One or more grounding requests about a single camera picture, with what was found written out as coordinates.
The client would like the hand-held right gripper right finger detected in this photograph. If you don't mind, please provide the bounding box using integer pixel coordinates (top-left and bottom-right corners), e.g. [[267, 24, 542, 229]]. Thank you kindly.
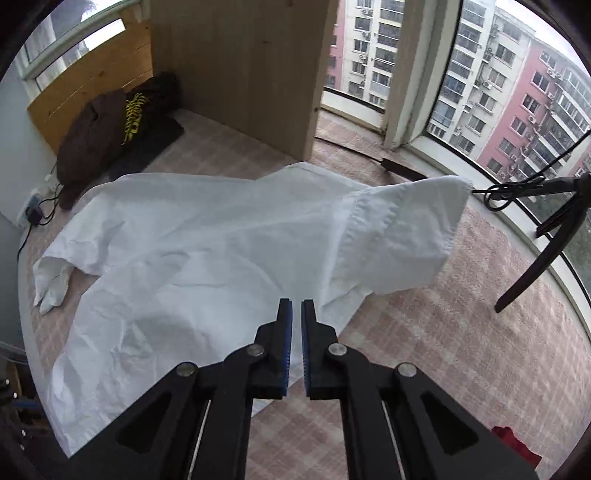
[[301, 299, 541, 480]]

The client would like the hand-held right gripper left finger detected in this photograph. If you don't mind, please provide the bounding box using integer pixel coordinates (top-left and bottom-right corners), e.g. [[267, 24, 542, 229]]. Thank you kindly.
[[65, 298, 294, 480]]

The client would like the white shirt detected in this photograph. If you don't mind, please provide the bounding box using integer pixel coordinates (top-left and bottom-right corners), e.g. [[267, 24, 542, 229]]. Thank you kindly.
[[33, 161, 472, 457]]

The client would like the black inline controller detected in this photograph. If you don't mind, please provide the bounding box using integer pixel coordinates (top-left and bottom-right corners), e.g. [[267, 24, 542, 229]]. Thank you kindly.
[[381, 158, 429, 182]]

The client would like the red cloth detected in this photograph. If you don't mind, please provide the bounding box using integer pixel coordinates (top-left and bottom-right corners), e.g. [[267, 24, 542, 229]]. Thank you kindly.
[[491, 425, 543, 469]]

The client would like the black folded cloth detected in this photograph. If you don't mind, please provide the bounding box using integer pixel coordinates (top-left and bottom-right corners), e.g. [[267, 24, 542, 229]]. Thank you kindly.
[[108, 115, 185, 182]]

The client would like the black tripod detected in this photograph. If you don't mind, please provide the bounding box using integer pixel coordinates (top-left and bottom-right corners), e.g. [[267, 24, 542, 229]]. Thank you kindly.
[[494, 172, 591, 315]]

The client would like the brown hoodie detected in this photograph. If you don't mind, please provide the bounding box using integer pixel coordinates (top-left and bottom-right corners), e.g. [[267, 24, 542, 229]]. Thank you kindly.
[[56, 71, 182, 210]]

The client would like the light wooden board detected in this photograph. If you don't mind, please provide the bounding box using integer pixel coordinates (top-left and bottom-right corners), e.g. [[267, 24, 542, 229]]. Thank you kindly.
[[148, 0, 341, 162]]

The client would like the pine wood plank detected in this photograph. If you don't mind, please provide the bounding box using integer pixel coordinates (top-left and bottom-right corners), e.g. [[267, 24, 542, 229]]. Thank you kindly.
[[27, 19, 154, 154]]

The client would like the black ring light cable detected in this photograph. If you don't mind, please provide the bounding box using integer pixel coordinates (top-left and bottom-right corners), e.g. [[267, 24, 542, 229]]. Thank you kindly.
[[470, 134, 591, 213]]

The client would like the white window frame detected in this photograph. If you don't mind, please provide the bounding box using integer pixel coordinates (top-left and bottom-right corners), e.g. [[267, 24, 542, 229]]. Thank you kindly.
[[14, 0, 591, 342]]

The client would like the black charger cable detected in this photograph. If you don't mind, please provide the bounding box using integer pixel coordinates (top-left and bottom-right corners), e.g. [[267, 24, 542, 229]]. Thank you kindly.
[[17, 182, 63, 261]]

